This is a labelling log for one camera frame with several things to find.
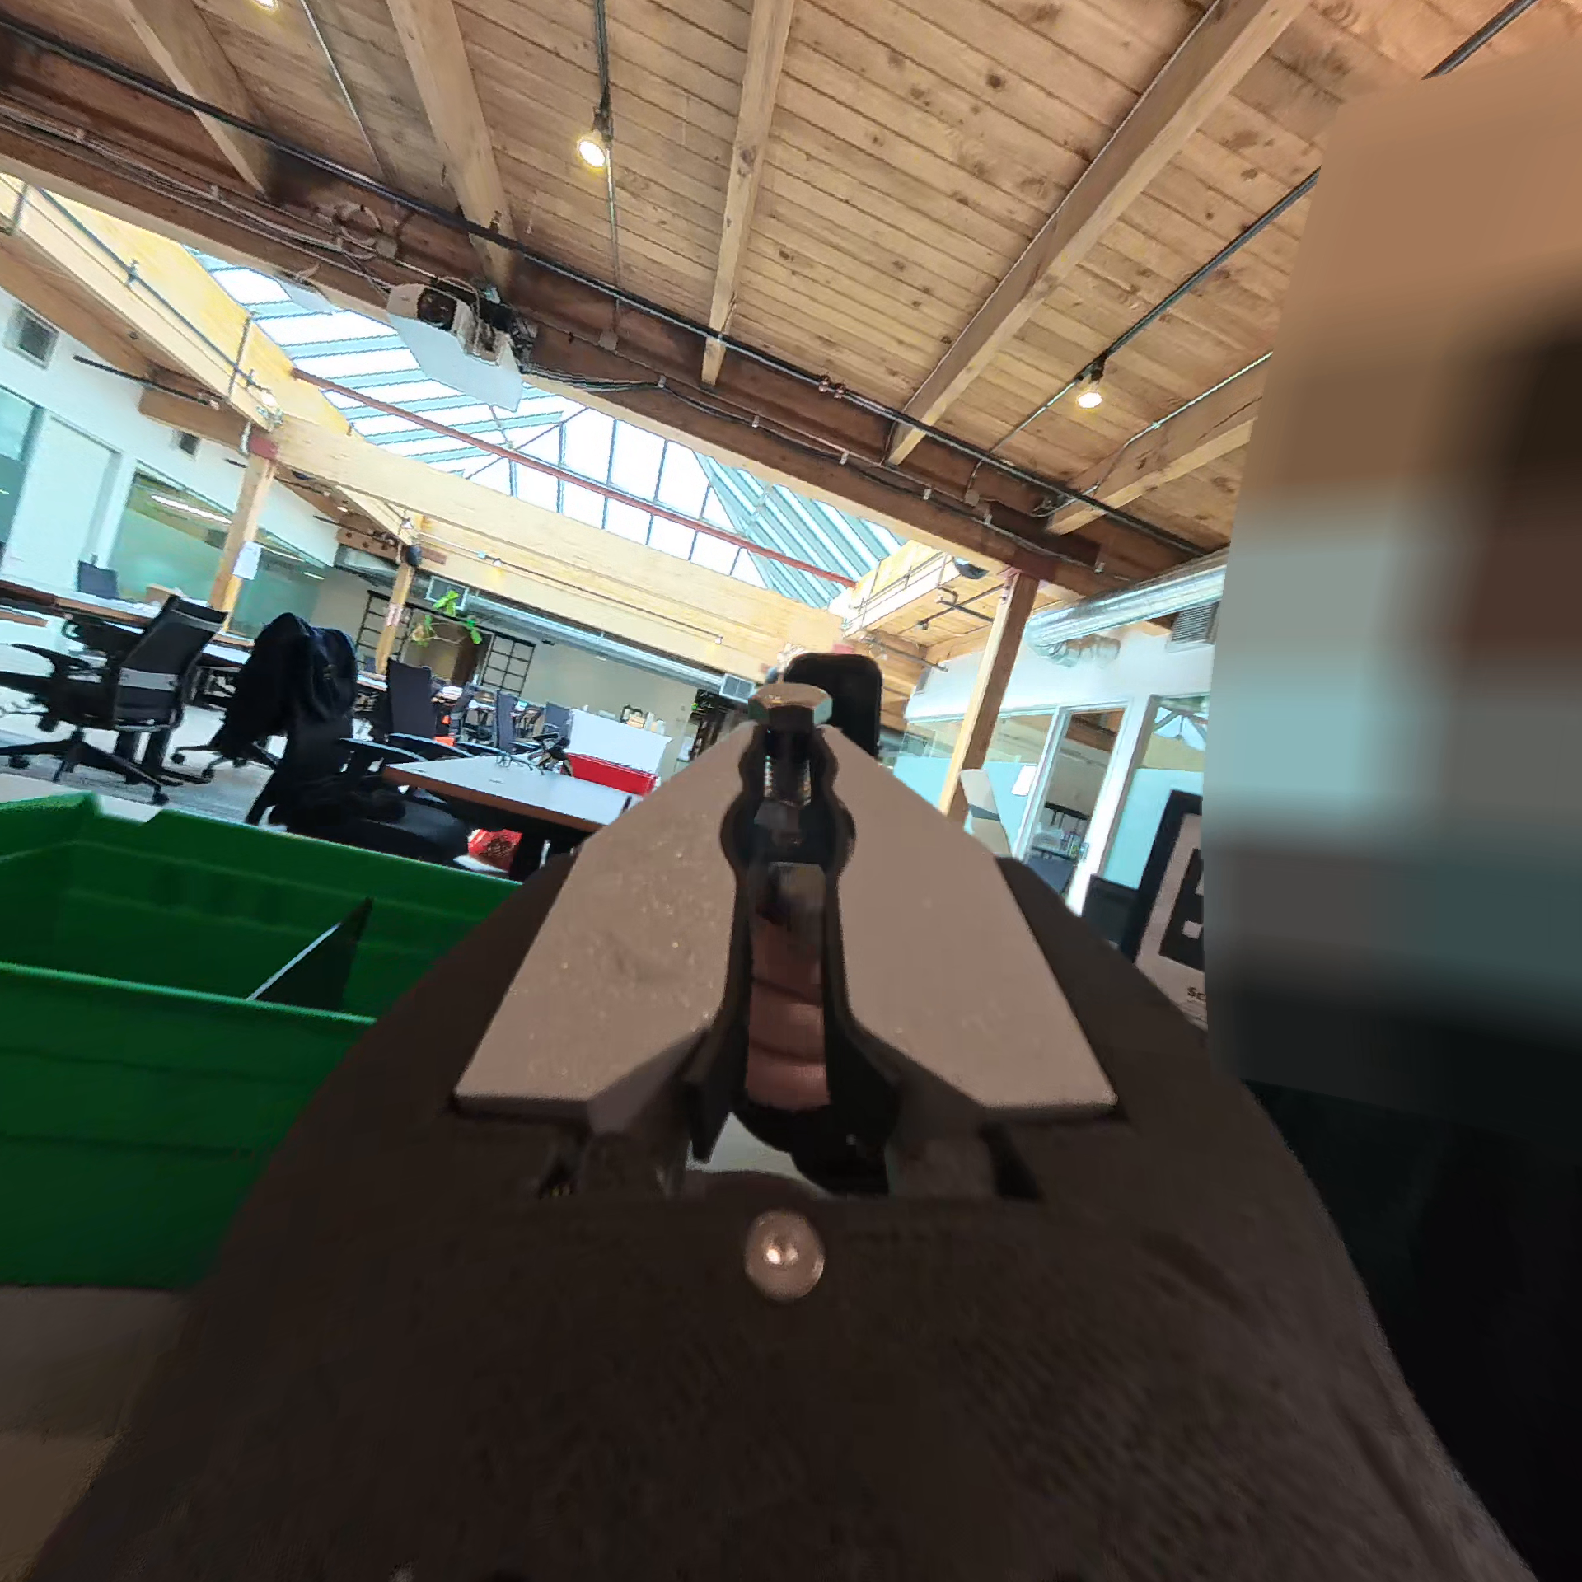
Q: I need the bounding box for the framed marker sign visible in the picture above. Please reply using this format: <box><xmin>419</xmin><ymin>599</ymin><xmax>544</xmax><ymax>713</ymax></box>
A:
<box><xmin>1118</xmin><ymin>791</ymin><xmax>1210</xmax><ymax>1028</ymax></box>

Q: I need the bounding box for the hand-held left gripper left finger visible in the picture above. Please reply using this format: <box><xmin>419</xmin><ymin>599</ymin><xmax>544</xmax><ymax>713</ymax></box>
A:
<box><xmin>453</xmin><ymin>727</ymin><xmax>758</xmax><ymax>1164</ymax></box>

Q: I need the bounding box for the silver air duct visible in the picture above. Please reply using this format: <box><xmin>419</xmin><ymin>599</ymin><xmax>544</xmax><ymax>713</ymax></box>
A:
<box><xmin>1026</xmin><ymin>561</ymin><xmax>1227</xmax><ymax>657</ymax></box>

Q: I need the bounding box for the white ceiling projector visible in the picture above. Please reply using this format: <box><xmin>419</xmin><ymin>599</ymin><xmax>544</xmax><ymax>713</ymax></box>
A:
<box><xmin>386</xmin><ymin>282</ymin><xmax>527</xmax><ymax>416</ymax></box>

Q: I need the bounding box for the black bin divider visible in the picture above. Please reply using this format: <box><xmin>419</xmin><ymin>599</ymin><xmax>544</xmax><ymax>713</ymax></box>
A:
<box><xmin>244</xmin><ymin>898</ymin><xmax>374</xmax><ymax>1009</ymax></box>

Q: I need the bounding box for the wood edged office desk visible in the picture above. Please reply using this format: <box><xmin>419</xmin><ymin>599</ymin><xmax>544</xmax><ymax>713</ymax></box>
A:
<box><xmin>380</xmin><ymin>753</ymin><xmax>642</xmax><ymax>881</ymax></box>

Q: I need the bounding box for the steel hex bolt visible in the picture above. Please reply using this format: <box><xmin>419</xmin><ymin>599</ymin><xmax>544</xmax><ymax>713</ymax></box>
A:
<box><xmin>743</xmin><ymin>683</ymin><xmax>839</xmax><ymax>860</ymax></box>

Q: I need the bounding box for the black hanging jacket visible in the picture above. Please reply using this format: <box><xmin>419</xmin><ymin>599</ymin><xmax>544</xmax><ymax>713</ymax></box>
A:
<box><xmin>212</xmin><ymin>612</ymin><xmax>363</xmax><ymax>774</ymax></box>

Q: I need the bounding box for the green plastic bin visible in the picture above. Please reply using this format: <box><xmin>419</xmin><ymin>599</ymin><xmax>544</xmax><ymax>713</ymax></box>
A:
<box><xmin>0</xmin><ymin>791</ymin><xmax>527</xmax><ymax>1290</ymax></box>

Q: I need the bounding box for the person's right hand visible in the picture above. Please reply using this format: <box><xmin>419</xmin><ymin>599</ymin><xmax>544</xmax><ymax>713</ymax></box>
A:
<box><xmin>743</xmin><ymin>921</ymin><xmax>832</xmax><ymax>1107</ymax></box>

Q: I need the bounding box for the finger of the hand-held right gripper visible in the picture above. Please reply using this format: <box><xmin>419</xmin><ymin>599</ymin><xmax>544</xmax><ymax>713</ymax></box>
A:
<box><xmin>757</xmin><ymin>858</ymin><xmax>823</xmax><ymax>947</ymax></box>

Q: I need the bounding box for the black office chair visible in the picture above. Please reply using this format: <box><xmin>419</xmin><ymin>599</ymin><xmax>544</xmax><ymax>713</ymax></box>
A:
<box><xmin>246</xmin><ymin>734</ymin><xmax>470</xmax><ymax>860</ymax></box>
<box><xmin>0</xmin><ymin>597</ymin><xmax>229</xmax><ymax>804</ymax></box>

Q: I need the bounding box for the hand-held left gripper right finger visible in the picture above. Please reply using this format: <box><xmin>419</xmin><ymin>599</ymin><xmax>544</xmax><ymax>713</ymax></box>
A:
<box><xmin>809</xmin><ymin>725</ymin><xmax>1120</xmax><ymax>1154</ymax></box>

